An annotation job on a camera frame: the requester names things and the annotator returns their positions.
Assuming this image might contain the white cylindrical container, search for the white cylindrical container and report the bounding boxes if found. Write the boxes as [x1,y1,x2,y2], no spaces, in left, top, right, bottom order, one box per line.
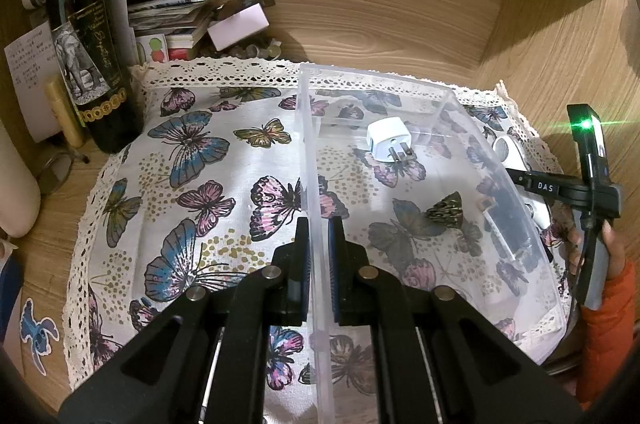
[0,123,42,239]

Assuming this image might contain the gold patterned cone ornament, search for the gold patterned cone ornament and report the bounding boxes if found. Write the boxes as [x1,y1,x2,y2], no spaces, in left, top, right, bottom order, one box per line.
[425,191,464,230]

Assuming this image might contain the dark blue box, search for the dark blue box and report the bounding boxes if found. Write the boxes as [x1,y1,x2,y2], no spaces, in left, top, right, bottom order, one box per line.
[0,244,24,346]

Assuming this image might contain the beige cork stopper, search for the beige cork stopper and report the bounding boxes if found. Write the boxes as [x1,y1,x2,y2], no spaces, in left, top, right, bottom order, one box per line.
[44,78,85,149]

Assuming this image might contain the pink rectangular block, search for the pink rectangular block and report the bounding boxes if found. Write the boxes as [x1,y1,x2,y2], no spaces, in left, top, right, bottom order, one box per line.
[207,2,269,52]

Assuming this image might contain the person's right forearm orange sleeve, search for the person's right forearm orange sleeve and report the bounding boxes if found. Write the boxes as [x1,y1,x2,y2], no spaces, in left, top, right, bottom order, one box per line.
[575,261,638,411]

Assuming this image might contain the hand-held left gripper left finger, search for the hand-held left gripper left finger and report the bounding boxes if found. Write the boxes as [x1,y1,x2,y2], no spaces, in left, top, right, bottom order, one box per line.
[59,216,312,424]

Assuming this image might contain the wire frame glasses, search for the wire frame glasses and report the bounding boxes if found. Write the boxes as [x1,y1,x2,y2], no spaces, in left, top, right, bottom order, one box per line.
[37,144,92,197]

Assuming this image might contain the butterfly print lace cloth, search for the butterfly print lace cloth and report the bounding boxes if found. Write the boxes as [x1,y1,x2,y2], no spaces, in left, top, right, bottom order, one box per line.
[65,56,572,424]

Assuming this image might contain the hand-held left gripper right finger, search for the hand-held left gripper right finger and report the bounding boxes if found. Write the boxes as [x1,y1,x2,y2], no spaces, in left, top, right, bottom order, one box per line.
[327,216,584,424]

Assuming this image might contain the dark brown wooden block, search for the dark brown wooden block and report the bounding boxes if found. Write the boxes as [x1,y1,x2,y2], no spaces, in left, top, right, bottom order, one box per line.
[215,0,276,22]

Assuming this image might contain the dark wine bottle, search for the dark wine bottle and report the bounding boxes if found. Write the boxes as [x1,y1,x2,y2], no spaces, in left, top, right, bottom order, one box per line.
[47,0,146,155]

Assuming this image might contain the blue cartoon sticker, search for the blue cartoon sticker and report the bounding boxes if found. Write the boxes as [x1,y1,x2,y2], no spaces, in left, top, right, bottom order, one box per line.
[19,297,61,378]

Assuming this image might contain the fruit print card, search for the fruit print card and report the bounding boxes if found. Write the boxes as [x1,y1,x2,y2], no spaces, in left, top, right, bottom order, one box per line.
[136,32,169,65]

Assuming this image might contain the white power plug adapter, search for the white power plug adapter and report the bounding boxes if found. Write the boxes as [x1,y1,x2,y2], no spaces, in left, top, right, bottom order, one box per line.
[366,117,417,165]

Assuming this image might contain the person's right hand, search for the person's right hand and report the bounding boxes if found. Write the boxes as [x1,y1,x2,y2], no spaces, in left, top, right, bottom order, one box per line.
[566,221,627,285]

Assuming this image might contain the stack of papers and booklets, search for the stack of papers and booklets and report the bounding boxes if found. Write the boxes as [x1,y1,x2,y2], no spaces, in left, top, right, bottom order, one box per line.
[20,0,217,65]

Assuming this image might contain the pile of small round caps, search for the pile of small round caps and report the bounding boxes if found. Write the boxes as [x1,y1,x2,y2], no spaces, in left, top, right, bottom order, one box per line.
[219,36,282,60]

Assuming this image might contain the white handwritten note paper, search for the white handwritten note paper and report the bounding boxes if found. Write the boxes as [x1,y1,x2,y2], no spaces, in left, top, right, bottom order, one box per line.
[4,22,72,143]

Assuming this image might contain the clear plastic storage box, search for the clear plastic storage box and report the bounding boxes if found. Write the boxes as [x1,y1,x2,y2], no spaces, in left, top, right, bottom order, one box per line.
[296,62,574,424]

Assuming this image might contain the white round device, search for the white round device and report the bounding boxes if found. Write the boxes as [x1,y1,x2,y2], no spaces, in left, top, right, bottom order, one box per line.
[492,133,552,231]

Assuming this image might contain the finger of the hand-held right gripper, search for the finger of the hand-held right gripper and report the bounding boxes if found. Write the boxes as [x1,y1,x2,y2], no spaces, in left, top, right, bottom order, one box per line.
[504,168,585,206]
[477,191,549,265]

